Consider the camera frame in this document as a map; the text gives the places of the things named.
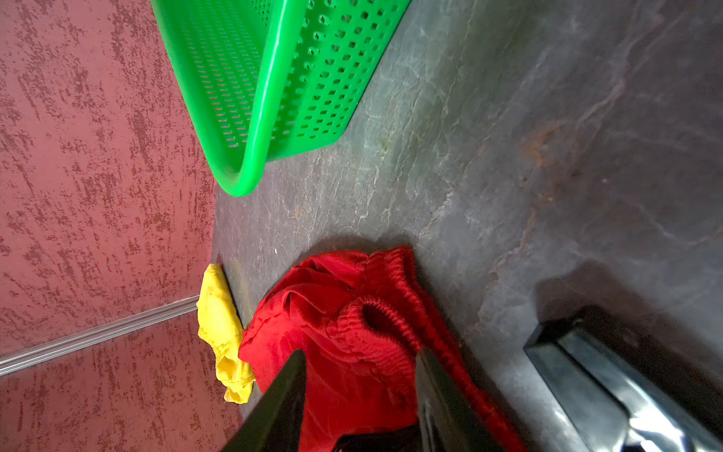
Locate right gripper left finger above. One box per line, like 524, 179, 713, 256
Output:
222, 350, 306, 452

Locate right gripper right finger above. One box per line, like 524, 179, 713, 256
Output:
415, 348, 503, 451

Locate yellow shorts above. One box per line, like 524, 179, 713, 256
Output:
197, 264, 255, 405

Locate red shorts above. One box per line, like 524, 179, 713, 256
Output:
239, 246, 525, 451

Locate green plastic basket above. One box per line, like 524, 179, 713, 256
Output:
153, 0, 408, 197

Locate black metal bracket stand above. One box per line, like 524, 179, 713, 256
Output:
525, 306, 722, 451

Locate left corner aluminium post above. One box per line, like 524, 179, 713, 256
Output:
1, 295, 200, 377

